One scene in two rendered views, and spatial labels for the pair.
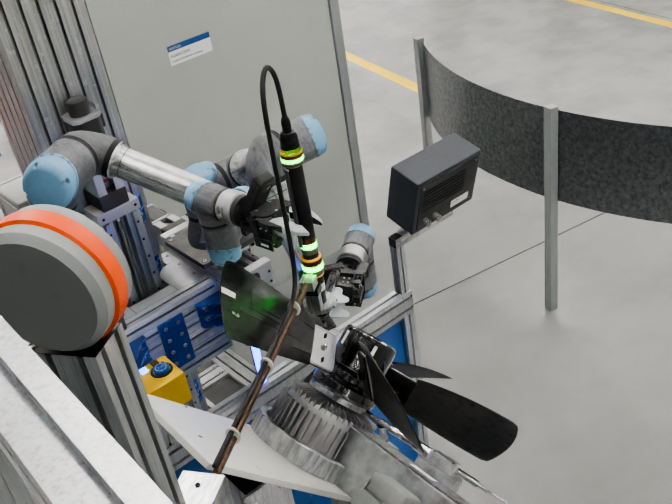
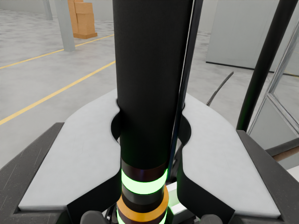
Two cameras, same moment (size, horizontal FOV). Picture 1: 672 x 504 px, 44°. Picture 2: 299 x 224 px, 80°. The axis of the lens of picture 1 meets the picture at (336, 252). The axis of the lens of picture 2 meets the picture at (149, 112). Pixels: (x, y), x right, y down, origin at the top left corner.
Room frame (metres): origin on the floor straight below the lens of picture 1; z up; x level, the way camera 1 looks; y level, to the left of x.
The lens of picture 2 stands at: (1.49, 0.11, 1.56)
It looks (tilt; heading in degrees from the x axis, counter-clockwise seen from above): 33 degrees down; 223
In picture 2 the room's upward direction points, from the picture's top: 4 degrees clockwise
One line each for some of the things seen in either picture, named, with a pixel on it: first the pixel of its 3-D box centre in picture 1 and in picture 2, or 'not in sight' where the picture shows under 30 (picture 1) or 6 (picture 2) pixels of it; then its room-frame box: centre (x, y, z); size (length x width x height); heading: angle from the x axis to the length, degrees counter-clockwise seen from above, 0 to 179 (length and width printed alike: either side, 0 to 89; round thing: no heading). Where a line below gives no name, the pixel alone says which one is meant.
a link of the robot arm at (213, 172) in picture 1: (202, 188); not in sight; (2.23, 0.36, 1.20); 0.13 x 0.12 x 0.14; 123
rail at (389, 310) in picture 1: (292, 374); not in sight; (1.78, 0.18, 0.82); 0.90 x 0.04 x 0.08; 125
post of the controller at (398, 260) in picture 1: (398, 264); not in sight; (2.03, -0.18, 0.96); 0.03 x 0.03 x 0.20; 35
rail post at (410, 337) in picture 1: (415, 405); not in sight; (2.03, -0.18, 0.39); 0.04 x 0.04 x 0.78; 35
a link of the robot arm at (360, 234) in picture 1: (357, 245); not in sight; (1.83, -0.06, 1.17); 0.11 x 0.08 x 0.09; 162
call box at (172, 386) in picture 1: (151, 395); not in sight; (1.55, 0.50, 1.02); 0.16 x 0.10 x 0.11; 125
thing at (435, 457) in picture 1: (443, 462); not in sight; (1.14, -0.14, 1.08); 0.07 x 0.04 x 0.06; 45
